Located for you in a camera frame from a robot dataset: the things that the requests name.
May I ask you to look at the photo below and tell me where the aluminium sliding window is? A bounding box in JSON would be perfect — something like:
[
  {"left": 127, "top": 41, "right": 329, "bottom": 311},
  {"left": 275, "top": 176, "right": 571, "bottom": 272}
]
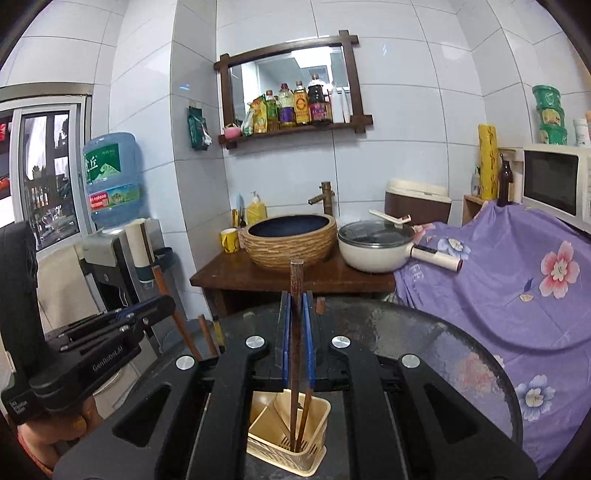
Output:
[{"left": 0, "top": 95, "right": 95, "bottom": 252}]

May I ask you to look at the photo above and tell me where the white microwave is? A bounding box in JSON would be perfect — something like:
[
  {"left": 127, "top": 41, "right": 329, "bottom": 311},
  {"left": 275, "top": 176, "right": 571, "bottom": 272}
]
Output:
[{"left": 522, "top": 144, "right": 591, "bottom": 232}]

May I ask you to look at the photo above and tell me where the white squeeze bottle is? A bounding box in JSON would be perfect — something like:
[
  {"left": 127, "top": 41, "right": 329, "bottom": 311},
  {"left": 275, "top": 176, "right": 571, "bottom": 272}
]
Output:
[{"left": 330, "top": 80, "right": 352, "bottom": 123}]

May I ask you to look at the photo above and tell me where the white paper cup tube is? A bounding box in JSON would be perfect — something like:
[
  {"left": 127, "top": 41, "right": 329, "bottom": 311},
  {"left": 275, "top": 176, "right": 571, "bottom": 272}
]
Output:
[{"left": 124, "top": 220, "right": 153, "bottom": 271}]

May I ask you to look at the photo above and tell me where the blue water jug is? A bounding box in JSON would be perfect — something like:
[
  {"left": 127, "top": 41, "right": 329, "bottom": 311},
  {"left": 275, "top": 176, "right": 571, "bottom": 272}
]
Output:
[{"left": 83, "top": 132, "right": 141, "bottom": 228}]

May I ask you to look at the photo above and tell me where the wooden box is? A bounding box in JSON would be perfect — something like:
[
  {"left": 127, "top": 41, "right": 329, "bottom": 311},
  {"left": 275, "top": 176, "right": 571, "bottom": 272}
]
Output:
[{"left": 463, "top": 194, "right": 497, "bottom": 227}]

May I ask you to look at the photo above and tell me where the orange labelled bottle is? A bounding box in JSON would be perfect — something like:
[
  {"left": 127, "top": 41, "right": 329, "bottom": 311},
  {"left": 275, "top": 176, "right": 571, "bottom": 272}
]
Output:
[{"left": 293, "top": 80, "right": 310, "bottom": 125}]

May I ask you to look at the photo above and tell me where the grey water dispenser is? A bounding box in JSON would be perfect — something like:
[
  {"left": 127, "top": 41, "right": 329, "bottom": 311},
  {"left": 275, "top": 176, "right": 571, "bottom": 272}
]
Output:
[{"left": 76, "top": 219, "right": 178, "bottom": 342}]

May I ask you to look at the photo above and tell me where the purple floral cloth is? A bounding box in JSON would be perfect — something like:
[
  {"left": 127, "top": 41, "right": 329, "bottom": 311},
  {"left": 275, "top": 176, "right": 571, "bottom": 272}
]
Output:
[{"left": 394, "top": 200, "right": 591, "bottom": 462}]

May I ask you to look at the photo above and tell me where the purple labelled bottle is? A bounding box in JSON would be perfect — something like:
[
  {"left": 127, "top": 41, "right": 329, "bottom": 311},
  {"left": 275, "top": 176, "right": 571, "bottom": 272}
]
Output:
[{"left": 277, "top": 83, "right": 297, "bottom": 127}]

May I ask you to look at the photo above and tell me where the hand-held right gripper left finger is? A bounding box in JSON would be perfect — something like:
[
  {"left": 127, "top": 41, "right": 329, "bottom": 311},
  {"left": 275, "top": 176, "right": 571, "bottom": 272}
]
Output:
[{"left": 53, "top": 290, "right": 296, "bottom": 480}]

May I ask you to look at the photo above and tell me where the yellow soap pump bottle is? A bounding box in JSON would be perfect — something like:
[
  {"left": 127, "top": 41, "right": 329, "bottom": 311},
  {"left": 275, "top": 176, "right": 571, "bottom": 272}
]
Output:
[{"left": 246, "top": 191, "right": 267, "bottom": 225}]

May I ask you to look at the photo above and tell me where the person's left hand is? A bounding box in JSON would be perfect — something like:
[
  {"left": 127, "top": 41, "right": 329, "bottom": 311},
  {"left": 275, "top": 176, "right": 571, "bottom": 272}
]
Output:
[{"left": 17, "top": 397, "right": 105, "bottom": 478}]

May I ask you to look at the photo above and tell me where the bronze faucet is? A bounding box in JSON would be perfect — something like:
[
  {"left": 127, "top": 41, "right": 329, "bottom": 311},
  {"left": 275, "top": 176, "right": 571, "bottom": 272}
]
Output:
[{"left": 308, "top": 181, "right": 333, "bottom": 215}]

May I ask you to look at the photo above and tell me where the brown white rice cooker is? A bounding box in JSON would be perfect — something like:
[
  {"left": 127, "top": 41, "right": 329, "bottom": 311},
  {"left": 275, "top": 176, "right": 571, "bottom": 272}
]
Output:
[{"left": 385, "top": 179, "right": 452, "bottom": 227}]

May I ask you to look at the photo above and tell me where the woven pattern sink basin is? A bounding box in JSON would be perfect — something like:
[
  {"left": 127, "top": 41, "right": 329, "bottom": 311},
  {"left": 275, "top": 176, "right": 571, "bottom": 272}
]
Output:
[{"left": 242, "top": 213, "right": 338, "bottom": 271}]

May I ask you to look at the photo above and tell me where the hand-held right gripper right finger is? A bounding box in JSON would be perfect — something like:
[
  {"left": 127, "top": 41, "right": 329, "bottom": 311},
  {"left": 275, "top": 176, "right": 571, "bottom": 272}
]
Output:
[{"left": 302, "top": 290, "right": 539, "bottom": 480}]

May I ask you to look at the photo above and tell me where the white pan with lid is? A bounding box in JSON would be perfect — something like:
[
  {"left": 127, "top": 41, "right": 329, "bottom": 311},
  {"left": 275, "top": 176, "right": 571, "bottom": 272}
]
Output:
[{"left": 337, "top": 219, "right": 416, "bottom": 274}]

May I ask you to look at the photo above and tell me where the green hanging packet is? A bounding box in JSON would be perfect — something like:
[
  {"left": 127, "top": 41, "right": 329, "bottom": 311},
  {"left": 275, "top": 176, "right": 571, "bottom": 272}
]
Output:
[{"left": 187, "top": 106, "right": 212, "bottom": 151}]

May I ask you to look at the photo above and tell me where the wooden framed mirror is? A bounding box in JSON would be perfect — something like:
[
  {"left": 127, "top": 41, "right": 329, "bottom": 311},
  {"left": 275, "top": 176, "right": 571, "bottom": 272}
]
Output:
[{"left": 213, "top": 30, "right": 374, "bottom": 149}]

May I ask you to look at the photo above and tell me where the yellow food packet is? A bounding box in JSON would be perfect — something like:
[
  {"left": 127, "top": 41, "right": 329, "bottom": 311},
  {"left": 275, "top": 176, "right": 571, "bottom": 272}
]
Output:
[{"left": 241, "top": 95, "right": 269, "bottom": 136}]

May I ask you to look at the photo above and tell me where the white lint roller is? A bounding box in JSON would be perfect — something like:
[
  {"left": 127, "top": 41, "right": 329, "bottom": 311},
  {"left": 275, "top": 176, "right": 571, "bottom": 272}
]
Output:
[{"left": 411, "top": 244, "right": 464, "bottom": 273}]

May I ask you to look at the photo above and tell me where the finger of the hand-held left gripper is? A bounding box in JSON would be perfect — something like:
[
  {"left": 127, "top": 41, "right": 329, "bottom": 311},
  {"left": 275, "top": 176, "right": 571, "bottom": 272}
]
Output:
[
  {"left": 121, "top": 295, "right": 176, "bottom": 346},
  {"left": 58, "top": 307, "right": 141, "bottom": 342}
]

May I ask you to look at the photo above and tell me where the yellow wrap roll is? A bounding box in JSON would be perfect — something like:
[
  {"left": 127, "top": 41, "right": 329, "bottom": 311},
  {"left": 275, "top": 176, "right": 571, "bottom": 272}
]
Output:
[{"left": 478, "top": 124, "right": 500, "bottom": 200}]

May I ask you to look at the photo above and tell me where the dark soy sauce bottle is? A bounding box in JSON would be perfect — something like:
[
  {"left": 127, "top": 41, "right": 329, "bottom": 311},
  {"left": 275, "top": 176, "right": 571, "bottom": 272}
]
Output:
[{"left": 307, "top": 74, "right": 332, "bottom": 124}]

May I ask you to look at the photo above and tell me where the round glass table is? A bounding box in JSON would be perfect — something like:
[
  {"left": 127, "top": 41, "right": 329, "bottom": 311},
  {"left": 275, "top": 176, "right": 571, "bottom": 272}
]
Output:
[{"left": 134, "top": 302, "right": 523, "bottom": 480}]

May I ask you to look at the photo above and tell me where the brown glass bottle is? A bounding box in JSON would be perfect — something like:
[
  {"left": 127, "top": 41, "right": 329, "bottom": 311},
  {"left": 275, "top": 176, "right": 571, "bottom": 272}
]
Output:
[{"left": 496, "top": 159, "right": 515, "bottom": 207}]

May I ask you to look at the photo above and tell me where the cream perforated utensil holder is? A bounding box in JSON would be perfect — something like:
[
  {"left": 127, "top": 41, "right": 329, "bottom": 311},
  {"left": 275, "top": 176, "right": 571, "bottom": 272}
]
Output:
[{"left": 246, "top": 390, "right": 332, "bottom": 477}]

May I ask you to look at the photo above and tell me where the white rice scoop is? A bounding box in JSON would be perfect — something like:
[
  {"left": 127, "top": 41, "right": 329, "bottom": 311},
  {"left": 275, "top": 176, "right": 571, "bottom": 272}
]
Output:
[{"left": 368, "top": 209, "right": 414, "bottom": 228}]

